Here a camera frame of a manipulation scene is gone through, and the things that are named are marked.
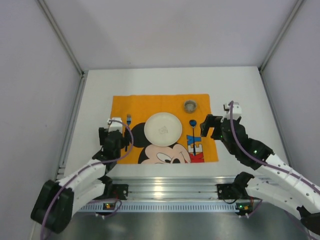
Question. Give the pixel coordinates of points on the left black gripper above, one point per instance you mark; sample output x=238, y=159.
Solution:
x=124, y=139

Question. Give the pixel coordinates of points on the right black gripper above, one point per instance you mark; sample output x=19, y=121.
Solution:
x=215, y=128

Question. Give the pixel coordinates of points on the blue spoon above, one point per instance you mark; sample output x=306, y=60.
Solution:
x=193, y=124

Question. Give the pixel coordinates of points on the blue fork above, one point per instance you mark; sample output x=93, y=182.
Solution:
x=127, y=135

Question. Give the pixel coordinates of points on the orange Mickey placemat cloth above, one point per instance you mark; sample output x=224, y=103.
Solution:
x=142, y=107

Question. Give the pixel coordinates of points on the white round plate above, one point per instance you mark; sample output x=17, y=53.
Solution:
x=163, y=129

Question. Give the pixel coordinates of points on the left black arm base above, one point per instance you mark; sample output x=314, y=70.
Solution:
x=119, y=191

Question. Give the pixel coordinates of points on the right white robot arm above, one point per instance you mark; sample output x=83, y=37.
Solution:
x=292, y=193

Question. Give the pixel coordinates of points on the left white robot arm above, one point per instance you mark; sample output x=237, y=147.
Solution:
x=59, y=200

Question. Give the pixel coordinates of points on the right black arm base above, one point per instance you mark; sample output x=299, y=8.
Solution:
x=231, y=191

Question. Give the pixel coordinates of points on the aluminium mounting rail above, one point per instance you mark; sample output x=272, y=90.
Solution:
x=154, y=189

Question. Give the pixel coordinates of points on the slotted grey cable duct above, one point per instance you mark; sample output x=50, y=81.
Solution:
x=165, y=207

